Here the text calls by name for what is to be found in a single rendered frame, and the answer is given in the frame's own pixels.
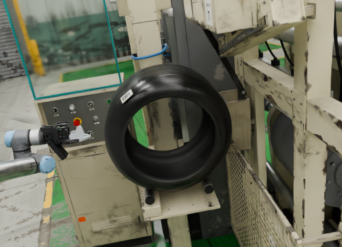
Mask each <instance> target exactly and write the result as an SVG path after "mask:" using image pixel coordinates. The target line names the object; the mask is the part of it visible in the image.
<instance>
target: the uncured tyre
mask: <svg viewBox="0 0 342 247"><path fill-rule="evenodd" d="M130 89H131V90H132V92H133V95H132V96H131V97H129V98H128V99H127V100H126V101H125V102H124V103H122V101H121V97H122V96H123V95H125V94H126V93H127V92H128V91H129V90H130ZM170 97H176V98H183V99H187V100H190V101H193V102H195V103H196V104H198V105H200V106H201V107H202V112H203V115H202V122H201V125H200V127H199V129H198V131H197V133H196V134H195V136H194V137H193V138H192V139H191V140H190V141H189V142H187V143H186V144H185V145H183V146H181V147H179V148H176V149H173V150H167V151H159V150H153V149H150V148H147V147H145V146H143V145H142V144H140V143H139V142H138V141H137V140H136V139H135V138H134V137H133V136H132V134H131V133H130V131H129V129H128V124H129V122H130V121H131V119H132V118H133V116H134V115H135V114H136V113H137V112H138V111H139V110H140V109H141V108H143V107H144V106H145V105H147V104H149V103H151V102H153V101H155V100H158V99H162V98H170ZM104 138H105V144H106V148H107V151H108V153H109V156H110V158H111V160H112V162H113V164H114V165H115V167H116V168H117V169H118V170H119V172H120V173H121V174H122V175H123V176H124V177H126V178H127V179H128V180H130V181H131V182H133V183H135V184H137V185H139V186H141V187H144V188H147V189H151V190H156V191H176V190H181V189H185V188H188V187H191V186H194V185H196V184H198V183H200V182H202V181H203V180H205V179H206V178H207V177H209V176H210V175H211V174H212V173H213V172H214V171H215V170H216V169H217V168H218V167H219V166H220V164H221V163H222V161H223V160H224V158H225V156H226V154H227V152H228V150H229V147H230V143H231V138H232V121H231V116H230V112H229V109H228V107H227V104H226V102H225V101H224V99H223V98H222V96H221V95H220V94H219V93H218V91H217V90H216V89H215V88H214V87H213V86H212V85H211V83H210V82H209V81H208V80H207V79H206V78H205V77H203V76H202V75H201V74H199V73H198V72H196V71H194V70H192V69H190V68H187V67H184V66H181V65H175V64H159V65H153V66H150V67H147V68H144V69H142V70H139V71H137V72H136V73H134V74H132V75H131V76H129V77H128V78H127V79H126V80H125V81H124V82H123V83H122V84H121V85H120V86H119V87H118V89H117V90H116V92H115V93H114V95H113V97H112V99H111V101H110V104H109V108H108V112H107V117H106V122H105V129H104Z"/></svg>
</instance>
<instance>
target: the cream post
mask: <svg viewBox="0 0 342 247"><path fill-rule="evenodd" d="M127 2H128V7H129V13H130V16H129V17H130V18H131V23H132V29H133V31H132V32H133V35H134V41H135V46H136V52H137V57H144V56H149V55H152V54H155V53H158V52H161V51H162V45H161V39H160V31H159V25H158V18H157V11H156V5H155V0H127ZM138 63H139V69H140V70H142V69H144V68H147V67H150V66H153V65H159V64H164V58H163V53H162V54H160V55H157V56H154V57H151V58H146V59H141V60H138ZM146 106H147V112H148V117H149V123H150V129H151V134H152V140H153V145H154V150H159V151H167V150H173V149H176V148H177V144H176V137H175V130H174V124H173V117H172V110H171V106H170V99H169V98H162V99H158V100H155V101H153V102H151V103H149V104H147V105H146ZM167 223H168V229H169V235H170V240H171V244H172V247H192V245H191V238H190V232H189V224H188V218H187V214H186V215H181V216H175V217H170V218H167Z"/></svg>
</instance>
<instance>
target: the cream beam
mask: <svg viewBox="0 0 342 247"><path fill-rule="evenodd" d="M260 1H261V0H211V9H212V21H213V26H211V25H208V24H207V20H206V9H205V0H184V9H185V17H186V19H187V20H189V21H191V22H193V23H195V24H197V25H199V26H202V27H204V28H206V29H208V30H210V31H212V32H214V33H216V34H221V33H227V32H233V31H240V30H246V29H256V28H257V21H258V5H257V3H258V2H260Z"/></svg>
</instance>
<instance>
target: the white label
mask: <svg viewBox="0 0 342 247"><path fill-rule="evenodd" d="M132 95H133V92H132V90H131V89H130V90H129V91H128V92H127V93H126V94H125V95H123V96H122V97H121V101H122V103H124V102H125V101H126V100H127V99H128V98H129V97H131V96H132Z"/></svg>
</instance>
